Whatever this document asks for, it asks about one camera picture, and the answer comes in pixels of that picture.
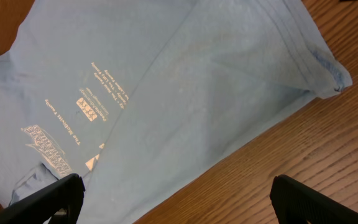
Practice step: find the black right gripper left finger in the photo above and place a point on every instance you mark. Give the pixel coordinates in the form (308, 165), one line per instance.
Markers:
(59, 202)

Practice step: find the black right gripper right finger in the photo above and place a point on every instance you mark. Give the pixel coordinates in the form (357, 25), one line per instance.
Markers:
(295, 202)

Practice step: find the light blue printed t-shirt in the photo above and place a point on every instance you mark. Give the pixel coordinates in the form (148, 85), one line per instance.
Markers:
(142, 97)

